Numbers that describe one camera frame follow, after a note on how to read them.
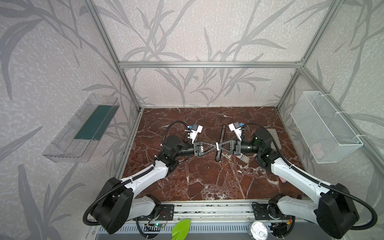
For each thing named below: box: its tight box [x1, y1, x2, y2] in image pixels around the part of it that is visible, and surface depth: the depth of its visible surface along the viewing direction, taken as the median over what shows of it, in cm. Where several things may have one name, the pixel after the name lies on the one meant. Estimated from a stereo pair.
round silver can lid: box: [250, 221, 268, 240], surface depth 65 cm
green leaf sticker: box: [171, 219, 191, 240], surface depth 71 cm
